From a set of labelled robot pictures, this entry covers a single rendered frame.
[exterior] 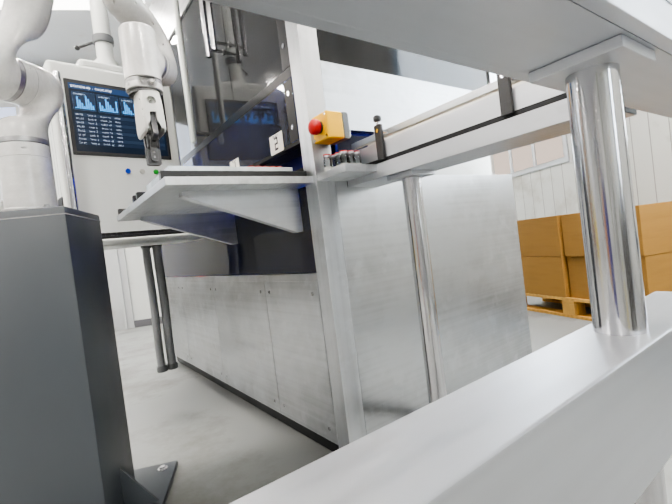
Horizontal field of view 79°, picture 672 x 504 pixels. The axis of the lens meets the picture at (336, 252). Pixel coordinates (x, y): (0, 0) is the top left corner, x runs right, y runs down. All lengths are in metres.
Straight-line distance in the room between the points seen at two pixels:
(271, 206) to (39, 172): 0.61
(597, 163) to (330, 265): 0.79
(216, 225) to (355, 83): 0.74
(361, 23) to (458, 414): 0.29
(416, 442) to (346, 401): 0.95
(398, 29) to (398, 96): 1.10
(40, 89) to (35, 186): 0.28
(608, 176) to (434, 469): 0.36
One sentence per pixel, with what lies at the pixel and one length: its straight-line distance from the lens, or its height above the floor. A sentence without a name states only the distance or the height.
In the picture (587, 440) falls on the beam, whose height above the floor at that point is 0.51.
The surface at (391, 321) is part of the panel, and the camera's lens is 1.31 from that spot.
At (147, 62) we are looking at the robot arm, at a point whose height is 1.17.
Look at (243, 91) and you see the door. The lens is 1.61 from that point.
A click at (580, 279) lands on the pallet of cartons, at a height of 0.26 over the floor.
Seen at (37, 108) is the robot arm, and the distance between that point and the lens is 1.44.
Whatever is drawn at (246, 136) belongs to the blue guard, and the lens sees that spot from 1.55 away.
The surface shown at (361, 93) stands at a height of 1.13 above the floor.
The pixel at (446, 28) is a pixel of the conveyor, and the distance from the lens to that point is 0.38.
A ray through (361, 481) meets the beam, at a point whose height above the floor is 0.55.
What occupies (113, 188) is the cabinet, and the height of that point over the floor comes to 1.03.
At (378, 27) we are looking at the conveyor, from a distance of 0.36.
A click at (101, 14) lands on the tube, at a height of 1.82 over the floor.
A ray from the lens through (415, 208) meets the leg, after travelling 1.09.
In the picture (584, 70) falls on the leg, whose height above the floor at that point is 0.83.
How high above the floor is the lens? 0.68
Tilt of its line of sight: 1 degrees down
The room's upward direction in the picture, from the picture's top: 7 degrees counter-clockwise
